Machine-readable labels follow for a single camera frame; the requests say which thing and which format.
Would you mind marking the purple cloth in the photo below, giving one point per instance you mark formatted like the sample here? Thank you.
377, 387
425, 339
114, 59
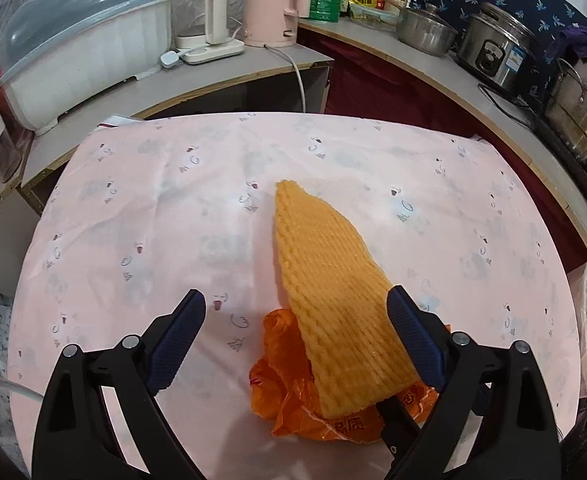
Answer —
581, 42

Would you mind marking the orange plastic bag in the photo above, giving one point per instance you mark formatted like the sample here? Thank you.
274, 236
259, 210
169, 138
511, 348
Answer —
283, 375

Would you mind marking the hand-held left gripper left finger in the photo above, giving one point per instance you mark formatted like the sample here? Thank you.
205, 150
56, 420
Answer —
178, 345

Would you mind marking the pink electric kettle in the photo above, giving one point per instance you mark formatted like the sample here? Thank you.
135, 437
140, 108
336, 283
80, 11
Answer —
273, 5

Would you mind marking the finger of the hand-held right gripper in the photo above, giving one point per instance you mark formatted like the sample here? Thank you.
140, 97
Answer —
396, 422

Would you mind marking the white pump bottle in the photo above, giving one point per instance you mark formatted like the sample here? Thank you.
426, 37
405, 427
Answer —
412, 2

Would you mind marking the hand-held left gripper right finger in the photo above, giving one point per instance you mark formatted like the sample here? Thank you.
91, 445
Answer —
418, 340

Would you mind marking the black induction cooker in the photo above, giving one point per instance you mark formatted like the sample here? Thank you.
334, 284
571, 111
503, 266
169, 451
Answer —
581, 172

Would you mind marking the small steel pot with lid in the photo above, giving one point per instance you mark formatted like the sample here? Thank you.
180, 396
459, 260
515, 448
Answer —
426, 32

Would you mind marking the pink printed tablecloth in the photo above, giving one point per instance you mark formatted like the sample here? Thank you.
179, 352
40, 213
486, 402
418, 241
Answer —
173, 210

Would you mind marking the orange foam fruit net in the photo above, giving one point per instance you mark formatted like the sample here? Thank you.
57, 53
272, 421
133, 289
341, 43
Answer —
323, 280

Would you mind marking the clear food container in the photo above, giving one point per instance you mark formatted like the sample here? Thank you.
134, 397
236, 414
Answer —
373, 16

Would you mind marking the white dish box with lid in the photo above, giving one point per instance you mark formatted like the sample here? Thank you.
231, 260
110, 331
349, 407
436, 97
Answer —
83, 80

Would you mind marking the large steel steamer pot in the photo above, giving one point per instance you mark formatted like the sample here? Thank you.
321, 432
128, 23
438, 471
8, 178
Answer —
583, 110

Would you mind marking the steel rice cooker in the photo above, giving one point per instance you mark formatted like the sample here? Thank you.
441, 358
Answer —
498, 50

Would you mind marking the white power plug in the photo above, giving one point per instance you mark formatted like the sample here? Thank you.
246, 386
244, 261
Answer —
169, 59

